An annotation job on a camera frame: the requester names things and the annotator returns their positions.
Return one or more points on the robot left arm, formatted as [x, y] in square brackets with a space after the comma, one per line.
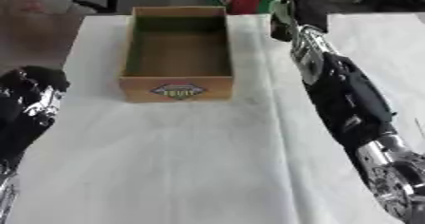
[5, 196]

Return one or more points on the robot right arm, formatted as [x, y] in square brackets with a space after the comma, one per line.
[348, 107]

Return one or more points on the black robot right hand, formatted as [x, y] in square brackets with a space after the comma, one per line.
[310, 12]

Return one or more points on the tan cardboard box green inside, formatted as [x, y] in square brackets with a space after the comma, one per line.
[177, 90]

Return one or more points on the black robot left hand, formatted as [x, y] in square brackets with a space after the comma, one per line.
[33, 107]

